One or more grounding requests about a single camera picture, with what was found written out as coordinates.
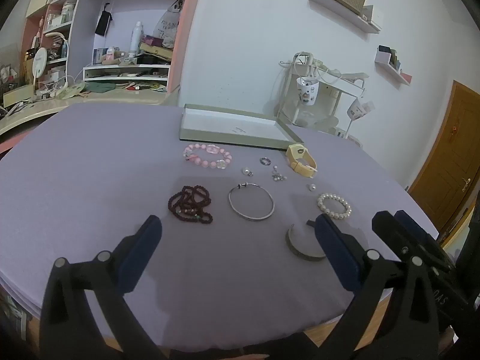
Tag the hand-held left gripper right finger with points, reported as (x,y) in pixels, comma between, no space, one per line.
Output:
(337,255)

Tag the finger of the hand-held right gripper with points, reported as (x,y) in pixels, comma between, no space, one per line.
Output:
(386,228)
(410,225)

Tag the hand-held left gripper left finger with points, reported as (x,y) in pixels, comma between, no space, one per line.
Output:
(138,255)

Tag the silver bangle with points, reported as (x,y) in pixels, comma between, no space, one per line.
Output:
(240,212)

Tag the pearl stud earring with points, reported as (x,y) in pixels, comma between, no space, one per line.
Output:
(246,172)

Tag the grey-green shallow tray box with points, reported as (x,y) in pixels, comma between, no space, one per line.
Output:
(228,125)

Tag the wooden door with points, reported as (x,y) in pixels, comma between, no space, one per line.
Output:
(446,150)

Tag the purple tablecloth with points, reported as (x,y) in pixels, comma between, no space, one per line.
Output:
(93,180)

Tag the pale yellow wristwatch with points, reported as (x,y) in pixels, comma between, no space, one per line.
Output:
(298,155)

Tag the printed white cup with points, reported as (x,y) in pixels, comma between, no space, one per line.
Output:
(307,92)
(356,110)

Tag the white metal rack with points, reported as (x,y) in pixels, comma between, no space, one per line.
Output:
(348,90)

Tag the dark green cloth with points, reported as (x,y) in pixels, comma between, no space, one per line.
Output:
(98,87)

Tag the white spray bottle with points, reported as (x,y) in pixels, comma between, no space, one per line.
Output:
(135,39)

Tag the round white mirror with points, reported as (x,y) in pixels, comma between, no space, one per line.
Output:
(39,62)

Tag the printed hanging bag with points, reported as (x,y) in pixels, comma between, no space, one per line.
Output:
(168,26)

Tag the black pouch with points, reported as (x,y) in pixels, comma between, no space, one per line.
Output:
(102,22)

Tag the white desk lamp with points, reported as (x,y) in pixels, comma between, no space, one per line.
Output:
(56,34)

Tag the pink and white shelving unit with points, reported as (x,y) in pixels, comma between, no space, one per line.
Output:
(123,7)

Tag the small white wall shelf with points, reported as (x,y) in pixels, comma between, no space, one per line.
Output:
(386,60)

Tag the long white wall shelf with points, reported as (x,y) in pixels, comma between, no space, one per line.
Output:
(337,9)

